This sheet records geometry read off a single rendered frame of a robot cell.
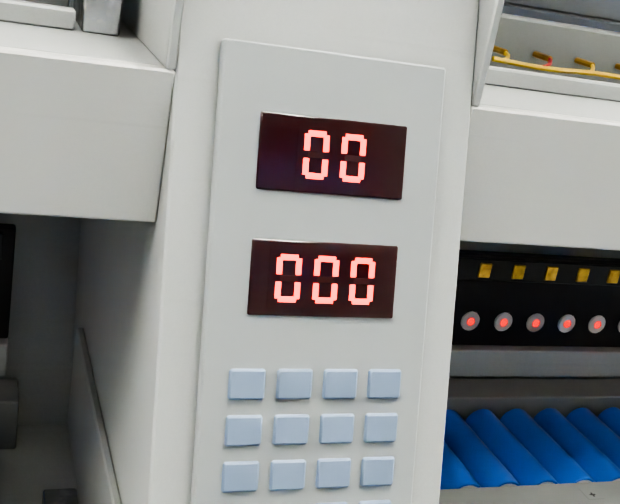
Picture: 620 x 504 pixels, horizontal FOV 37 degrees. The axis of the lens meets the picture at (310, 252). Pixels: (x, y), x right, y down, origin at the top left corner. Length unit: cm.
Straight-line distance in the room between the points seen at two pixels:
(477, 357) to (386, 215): 24
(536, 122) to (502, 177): 2
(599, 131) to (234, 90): 13
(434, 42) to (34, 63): 12
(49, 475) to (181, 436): 15
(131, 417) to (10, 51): 12
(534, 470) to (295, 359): 20
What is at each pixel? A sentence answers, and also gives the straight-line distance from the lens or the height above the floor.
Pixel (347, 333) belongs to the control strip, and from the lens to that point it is 28.
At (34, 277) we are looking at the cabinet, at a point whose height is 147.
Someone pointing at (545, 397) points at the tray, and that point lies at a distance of 51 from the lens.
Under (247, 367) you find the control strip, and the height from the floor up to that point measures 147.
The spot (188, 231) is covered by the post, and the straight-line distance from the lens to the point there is 26.
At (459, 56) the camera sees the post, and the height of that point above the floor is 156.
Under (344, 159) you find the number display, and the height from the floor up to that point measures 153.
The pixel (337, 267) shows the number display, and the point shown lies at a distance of 27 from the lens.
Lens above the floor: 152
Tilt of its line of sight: 3 degrees down
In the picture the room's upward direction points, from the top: 4 degrees clockwise
